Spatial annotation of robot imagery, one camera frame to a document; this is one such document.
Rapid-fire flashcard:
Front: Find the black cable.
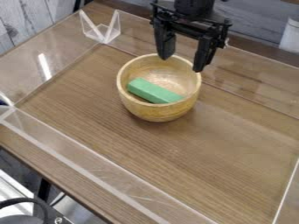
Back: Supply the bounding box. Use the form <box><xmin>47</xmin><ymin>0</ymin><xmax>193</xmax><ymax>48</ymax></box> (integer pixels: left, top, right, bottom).
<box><xmin>0</xmin><ymin>197</ymin><xmax>51</xmax><ymax>224</ymax></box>

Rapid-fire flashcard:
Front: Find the white cylindrical container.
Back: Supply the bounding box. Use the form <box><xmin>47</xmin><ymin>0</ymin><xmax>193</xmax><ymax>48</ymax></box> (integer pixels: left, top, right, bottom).
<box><xmin>279</xmin><ymin>16</ymin><xmax>299</xmax><ymax>54</ymax></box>

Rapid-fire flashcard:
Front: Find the clear acrylic tray wall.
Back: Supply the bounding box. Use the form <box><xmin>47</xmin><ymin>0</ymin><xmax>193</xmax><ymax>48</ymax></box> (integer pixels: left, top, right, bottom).
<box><xmin>0</xmin><ymin>5</ymin><xmax>299</xmax><ymax>224</ymax></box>

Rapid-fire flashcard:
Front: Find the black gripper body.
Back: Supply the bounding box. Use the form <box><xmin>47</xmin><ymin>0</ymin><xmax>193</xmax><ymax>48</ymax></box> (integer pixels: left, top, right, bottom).
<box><xmin>151</xmin><ymin>0</ymin><xmax>232</xmax><ymax>48</ymax></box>

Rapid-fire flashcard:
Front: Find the light brown wooden bowl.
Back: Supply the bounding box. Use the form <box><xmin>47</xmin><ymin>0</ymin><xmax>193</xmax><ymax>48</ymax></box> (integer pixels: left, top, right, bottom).
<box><xmin>116</xmin><ymin>53</ymin><xmax>201</xmax><ymax>123</ymax></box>

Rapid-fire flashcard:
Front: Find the green rectangular block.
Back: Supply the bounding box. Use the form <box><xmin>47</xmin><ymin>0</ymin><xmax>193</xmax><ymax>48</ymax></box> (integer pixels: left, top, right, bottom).
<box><xmin>127</xmin><ymin>78</ymin><xmax>183</xmax><ymax>104</ymax></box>

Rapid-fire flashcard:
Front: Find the black metal table leg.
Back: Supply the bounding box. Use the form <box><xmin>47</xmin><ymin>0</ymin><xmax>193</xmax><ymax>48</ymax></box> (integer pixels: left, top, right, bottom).
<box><xmin>37</xmin><ymin>178</ymin><xmax>52</xmax><ymax>202</ymax></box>

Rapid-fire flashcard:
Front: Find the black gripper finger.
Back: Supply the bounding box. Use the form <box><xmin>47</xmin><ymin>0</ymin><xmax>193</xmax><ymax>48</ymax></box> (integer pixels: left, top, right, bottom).
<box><xmin>192</xmin><ymin>36</ymin><xmax>217</xmax><ymax>73</ymax></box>
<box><xmin>153</xmin><ymin>18</ymin><xmax>176</xmax><ymax>60</ymax></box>

